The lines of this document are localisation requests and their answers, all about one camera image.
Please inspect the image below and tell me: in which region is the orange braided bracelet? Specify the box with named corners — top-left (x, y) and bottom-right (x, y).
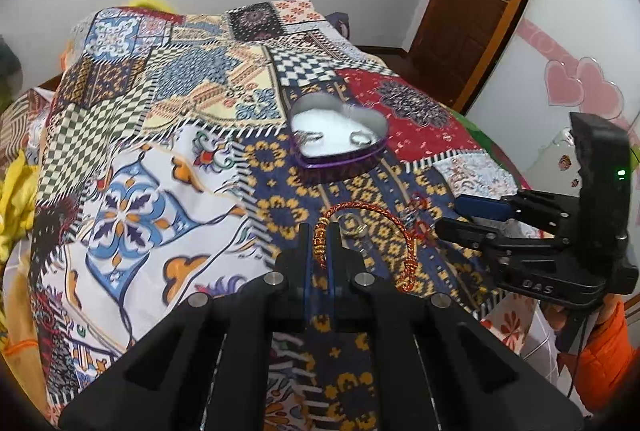
top-left (311, 201), bottom-right (420, 295)

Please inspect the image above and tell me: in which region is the purple heart-shaped jewelry box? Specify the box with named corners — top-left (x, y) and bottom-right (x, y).
top-left (288, 92), bottom-right (390, 170)

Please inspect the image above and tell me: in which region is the right hand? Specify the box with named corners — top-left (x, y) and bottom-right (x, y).
top-left (542, 293), bottom-right (622, 333)

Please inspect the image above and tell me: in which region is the orange jacket sleeve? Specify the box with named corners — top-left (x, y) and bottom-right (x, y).
top-left (558, 295), bottom-right (639, 414)

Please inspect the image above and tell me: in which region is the colourful patchwork bedspread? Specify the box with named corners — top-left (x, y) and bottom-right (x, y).
top-left (29, 0), bottom-right (535, 422)

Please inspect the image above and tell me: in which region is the brown wooden door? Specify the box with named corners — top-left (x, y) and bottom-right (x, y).
top-left (406, 0), bottom-right (559, 113)

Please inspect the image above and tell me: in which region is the silver earring in box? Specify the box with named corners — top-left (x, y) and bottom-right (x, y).
top-left (294, 130), bottom-right (323, 146)

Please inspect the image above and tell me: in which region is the yellow blanket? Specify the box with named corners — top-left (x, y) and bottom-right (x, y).
top-left (0, 150), bottom-right (39, 264)

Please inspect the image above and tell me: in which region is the dark blue pillow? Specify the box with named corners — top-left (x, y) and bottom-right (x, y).
top-left (326, 12), bottom-right (350, 40)

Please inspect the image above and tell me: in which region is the striped patterned pillow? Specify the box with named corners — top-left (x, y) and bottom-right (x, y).
top-left (1, 87), bottom-right (54, 167)

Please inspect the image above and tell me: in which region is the yellow curved bed rail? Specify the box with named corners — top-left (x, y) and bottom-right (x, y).
top-left (127, 0), bottom-right (176, 14)

